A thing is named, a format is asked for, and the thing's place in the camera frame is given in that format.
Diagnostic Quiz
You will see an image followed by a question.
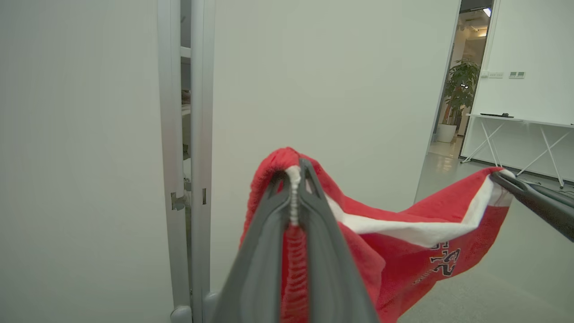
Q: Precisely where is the grey partition post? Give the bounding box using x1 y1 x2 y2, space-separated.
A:
157 0 217 323

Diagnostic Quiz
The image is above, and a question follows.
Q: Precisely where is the white trestle table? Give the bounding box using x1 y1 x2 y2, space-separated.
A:
461 113 574 189

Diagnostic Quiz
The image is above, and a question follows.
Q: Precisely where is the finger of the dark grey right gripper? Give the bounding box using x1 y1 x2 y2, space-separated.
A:
491 173 574 243
522 183 574 210

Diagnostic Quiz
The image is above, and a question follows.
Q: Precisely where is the red white number jersey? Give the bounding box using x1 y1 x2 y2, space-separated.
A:
240 147 516 323

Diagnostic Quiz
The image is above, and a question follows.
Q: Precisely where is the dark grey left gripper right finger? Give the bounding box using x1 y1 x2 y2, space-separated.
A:
298 158 380 323

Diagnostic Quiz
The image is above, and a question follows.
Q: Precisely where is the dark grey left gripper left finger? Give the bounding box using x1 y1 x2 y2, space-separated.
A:
210 172 292 323

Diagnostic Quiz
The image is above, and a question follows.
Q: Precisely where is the green potted plant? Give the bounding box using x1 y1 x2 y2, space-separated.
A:
436 58 482 144

